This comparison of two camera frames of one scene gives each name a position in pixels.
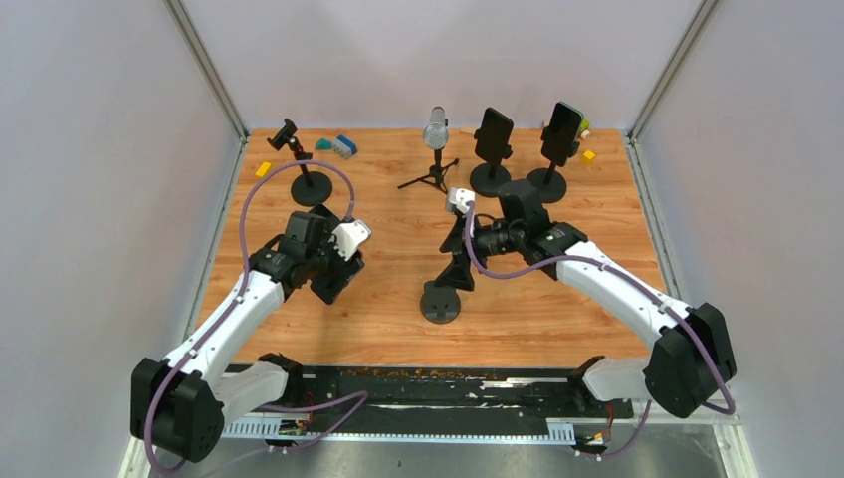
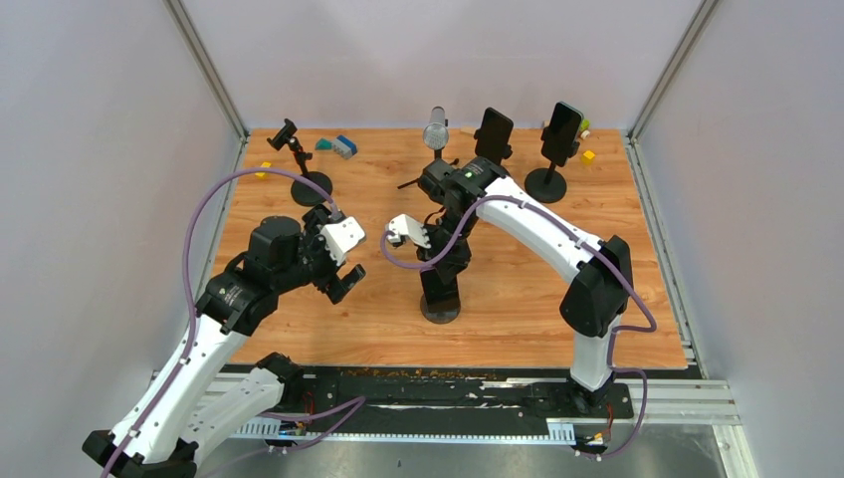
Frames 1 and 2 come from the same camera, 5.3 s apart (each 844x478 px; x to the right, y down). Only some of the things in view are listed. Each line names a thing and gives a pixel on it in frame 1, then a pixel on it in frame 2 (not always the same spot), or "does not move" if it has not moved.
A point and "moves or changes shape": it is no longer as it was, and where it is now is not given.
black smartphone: (327, 285) moves or changes shape
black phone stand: (310, 188) does not move
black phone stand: (550, 180) -> (545, 140)
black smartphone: (494, 135) does not move
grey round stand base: (440, 305) does not move
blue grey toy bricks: (343, 146) does not move
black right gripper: (458, 273) -> (454, 261)
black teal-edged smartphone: (562, 133) does not move
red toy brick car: (584, 130) does not move
